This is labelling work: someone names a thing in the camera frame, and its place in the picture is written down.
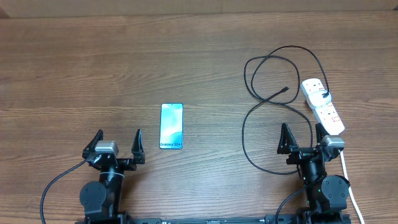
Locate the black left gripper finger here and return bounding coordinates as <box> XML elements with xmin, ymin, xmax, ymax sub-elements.
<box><xmin>131</xmin><ymin>129</ymin><xmax>145</xmax><ymax>159</ymax></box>
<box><xmin>82</xmin><ymin>129</ymin><xmax>103</xmax><ymax>158</ymax></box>

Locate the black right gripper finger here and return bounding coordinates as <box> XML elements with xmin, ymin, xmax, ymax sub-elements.
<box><xmin>315</xmin><ymin>123</ymin><xmax>329</xmax><ymax>144</ymax></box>
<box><xmin>277</xmin><ymin>123</ymin><xmax>299</xmax><ymax>154</ymax></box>

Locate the blue Galaxy smartphone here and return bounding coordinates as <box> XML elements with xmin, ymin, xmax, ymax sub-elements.
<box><xmin>159</xmin><ymin>103</ymin><xmax>183</xmax><ymax>149</ymax></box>

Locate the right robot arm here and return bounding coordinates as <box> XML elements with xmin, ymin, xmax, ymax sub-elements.
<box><xmin>268</xmin><ymin>123</ymin><xmax>351</xmax><ymax>224</ymax></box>

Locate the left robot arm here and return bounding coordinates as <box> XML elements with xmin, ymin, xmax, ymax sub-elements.
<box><xmin>80</xmin><ymin>129</ymin><xmax>145</xmax><ymax>224</ymax></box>

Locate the white USB charger plug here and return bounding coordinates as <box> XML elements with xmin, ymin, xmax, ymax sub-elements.
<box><xmin>306</xmin><ymin>90</ymin><xmax>331</xmax><ymax>109</ymax></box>

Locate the white power strip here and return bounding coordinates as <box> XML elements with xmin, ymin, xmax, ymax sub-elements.
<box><xmin>300</xmin><ymin>78</ymin><xmax>345</xmax><ymax>135</ymax></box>

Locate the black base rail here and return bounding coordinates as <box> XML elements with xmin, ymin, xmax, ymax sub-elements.
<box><xmin>74</xmin><ymin>213</ymin><xmax>352</xmax><ymax>224</ymax></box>

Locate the white power strip cord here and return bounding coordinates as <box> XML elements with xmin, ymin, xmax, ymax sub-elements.
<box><xmin>339</xmin><ymin>149</ymin><xmax>365</xmax><ymax>224</ymax></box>

